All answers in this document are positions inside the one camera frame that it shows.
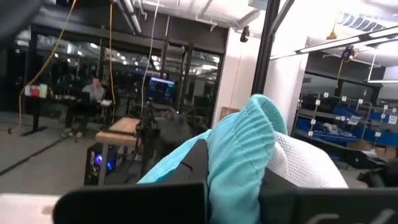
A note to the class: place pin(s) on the red container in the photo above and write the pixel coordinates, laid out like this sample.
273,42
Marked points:
35,91

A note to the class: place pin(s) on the metal shelf with blue bins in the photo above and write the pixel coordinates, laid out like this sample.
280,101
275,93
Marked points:
342,130

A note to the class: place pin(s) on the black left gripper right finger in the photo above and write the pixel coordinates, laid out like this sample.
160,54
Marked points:
326,207

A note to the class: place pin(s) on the black frame post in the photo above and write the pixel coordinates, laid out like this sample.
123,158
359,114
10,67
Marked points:
264,46

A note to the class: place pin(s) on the person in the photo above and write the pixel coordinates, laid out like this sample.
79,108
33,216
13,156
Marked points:
96,91

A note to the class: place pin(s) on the long ceiling light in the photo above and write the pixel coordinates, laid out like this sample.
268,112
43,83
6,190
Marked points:
329,44

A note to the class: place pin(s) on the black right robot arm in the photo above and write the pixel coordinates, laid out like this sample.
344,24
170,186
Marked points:
382,175

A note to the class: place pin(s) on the turquoise ribbed-hem cloth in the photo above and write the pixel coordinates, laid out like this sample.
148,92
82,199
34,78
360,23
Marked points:
239,155

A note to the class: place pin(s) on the black office desk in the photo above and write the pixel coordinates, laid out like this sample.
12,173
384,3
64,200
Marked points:
35,115

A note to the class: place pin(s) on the blue-lit screen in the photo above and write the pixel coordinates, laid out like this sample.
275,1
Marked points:
161,90

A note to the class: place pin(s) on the wooden workbench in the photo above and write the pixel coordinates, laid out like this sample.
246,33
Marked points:
121,130

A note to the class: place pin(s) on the black wall camera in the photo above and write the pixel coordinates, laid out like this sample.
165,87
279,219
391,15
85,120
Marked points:
245,34

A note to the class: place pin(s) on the white mesh cloth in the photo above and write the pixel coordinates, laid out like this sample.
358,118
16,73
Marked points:
304,165

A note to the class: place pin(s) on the black computer tower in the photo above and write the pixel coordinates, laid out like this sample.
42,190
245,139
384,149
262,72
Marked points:
96,165

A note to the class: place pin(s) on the yellow ceiling outlet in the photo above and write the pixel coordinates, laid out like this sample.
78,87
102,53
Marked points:
331,35

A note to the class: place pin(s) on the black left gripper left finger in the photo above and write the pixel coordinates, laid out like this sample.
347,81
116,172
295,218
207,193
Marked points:
130,205

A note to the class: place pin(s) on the pale green container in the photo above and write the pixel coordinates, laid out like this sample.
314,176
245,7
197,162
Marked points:
43,91

